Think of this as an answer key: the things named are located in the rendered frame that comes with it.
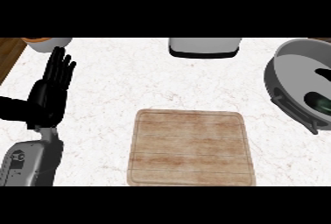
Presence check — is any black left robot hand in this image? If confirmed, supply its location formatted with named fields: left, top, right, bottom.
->
left=0, top=45, right=79, bottom=130

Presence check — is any wooden cutting board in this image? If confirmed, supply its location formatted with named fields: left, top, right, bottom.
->
left=126, top=108, right=258, bottom=187

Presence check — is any dark eggplant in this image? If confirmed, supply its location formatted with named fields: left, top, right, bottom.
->
left=304, top=91, right=331, bottom=116

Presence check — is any brown wooden panel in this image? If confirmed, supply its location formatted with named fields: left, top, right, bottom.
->
left=0, top=38, right=29, bottom=86

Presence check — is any white cup with orange contents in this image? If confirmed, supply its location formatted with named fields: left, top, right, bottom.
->
left=20, top=38, right=75, bottom=54

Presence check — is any grey appliance with black base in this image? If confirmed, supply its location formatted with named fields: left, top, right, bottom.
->
left=168, top=38, right=244, bottom=60

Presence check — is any grey pot with handles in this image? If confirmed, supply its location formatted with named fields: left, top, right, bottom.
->
left=264, top=38, right=331, bottom=136

